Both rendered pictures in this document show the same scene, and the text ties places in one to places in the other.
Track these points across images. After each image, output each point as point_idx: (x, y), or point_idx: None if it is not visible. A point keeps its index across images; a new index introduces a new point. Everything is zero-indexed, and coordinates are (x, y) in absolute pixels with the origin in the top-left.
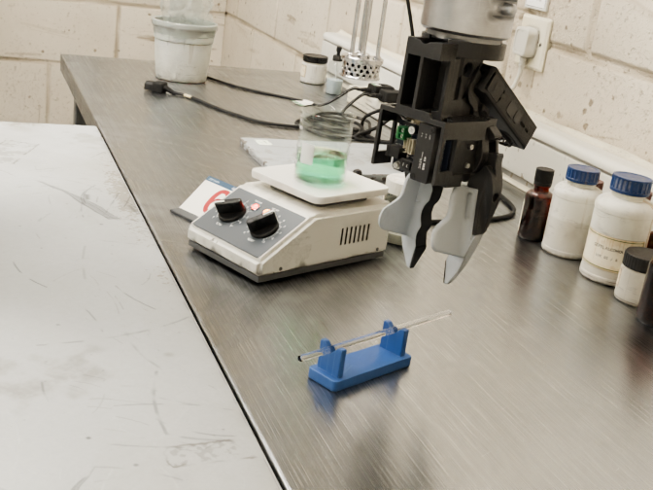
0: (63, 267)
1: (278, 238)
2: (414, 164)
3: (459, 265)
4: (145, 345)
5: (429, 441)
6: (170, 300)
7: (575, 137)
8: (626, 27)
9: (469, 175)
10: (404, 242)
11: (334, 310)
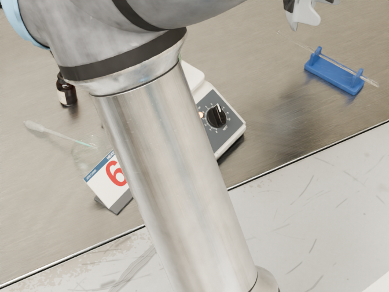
0: (278, 241)
1: (228, 109)
2: None
3: (315, 3)
4: (363, 167)
5: (386, 49)
6: (296, 171)
7: None
8: None
9: None
10: (293, 24)
11: (260, 92)
